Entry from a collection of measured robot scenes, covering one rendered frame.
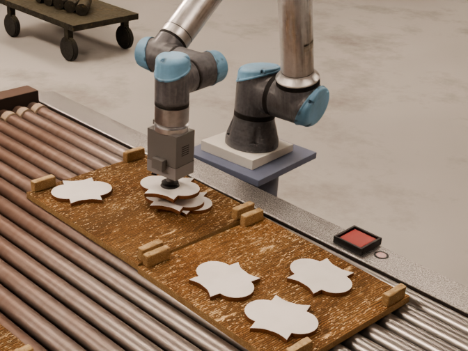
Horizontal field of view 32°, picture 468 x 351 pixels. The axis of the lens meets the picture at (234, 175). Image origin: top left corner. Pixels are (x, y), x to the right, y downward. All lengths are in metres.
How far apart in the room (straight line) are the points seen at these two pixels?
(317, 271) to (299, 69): 0.65
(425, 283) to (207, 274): 0.45
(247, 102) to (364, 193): 1.99
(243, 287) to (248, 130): 0.76
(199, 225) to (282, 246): 0.19
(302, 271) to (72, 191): 0.59
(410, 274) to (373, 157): 2.85
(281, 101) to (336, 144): 2.54
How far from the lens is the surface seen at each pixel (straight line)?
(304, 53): 2.11
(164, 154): 1.81
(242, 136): 2.27
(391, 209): 4.04
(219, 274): 1.63
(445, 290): 1.74
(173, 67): 1.73
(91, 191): 1.94
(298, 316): 1.53
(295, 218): 1.92
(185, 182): 1.89
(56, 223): 1.88
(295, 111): 2.16
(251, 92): 2.23
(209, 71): 1.82
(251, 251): 1.73
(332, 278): 1.65
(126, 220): 1.83
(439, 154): 4.74
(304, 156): 2.35
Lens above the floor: 1.82
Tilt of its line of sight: 26 degrees down
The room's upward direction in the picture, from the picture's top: 3 degrees clockwise
